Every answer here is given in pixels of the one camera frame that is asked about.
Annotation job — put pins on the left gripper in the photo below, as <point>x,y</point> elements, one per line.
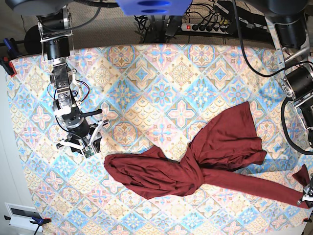
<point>307,193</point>

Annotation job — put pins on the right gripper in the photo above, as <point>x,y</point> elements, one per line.
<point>82,136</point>

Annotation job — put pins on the dark red t-shirt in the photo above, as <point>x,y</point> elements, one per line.
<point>228,142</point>

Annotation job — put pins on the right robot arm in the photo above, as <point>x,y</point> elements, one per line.
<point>55,29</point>

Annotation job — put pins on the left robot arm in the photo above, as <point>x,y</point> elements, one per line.
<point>287,24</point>

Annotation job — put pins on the orange clamp lower right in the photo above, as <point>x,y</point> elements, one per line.
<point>307,220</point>

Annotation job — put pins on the patterned tablecloth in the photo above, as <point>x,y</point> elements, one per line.
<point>151,95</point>

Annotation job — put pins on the blue orange clamp lower left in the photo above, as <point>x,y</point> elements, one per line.
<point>38,221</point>

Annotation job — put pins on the blue orange clamp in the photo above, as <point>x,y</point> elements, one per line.
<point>38,221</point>
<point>12,53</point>

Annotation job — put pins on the black round stool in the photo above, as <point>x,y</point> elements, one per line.
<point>32,41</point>

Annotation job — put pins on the blue orange clamp upper left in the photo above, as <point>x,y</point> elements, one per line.
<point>12,53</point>

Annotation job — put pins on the white power strip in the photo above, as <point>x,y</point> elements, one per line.
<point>204,28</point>

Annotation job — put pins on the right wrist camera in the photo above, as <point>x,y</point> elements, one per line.
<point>88,151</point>

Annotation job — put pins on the white wall vent box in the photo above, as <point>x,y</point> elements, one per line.
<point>20,216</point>

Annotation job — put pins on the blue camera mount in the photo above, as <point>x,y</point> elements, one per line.
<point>154,7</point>

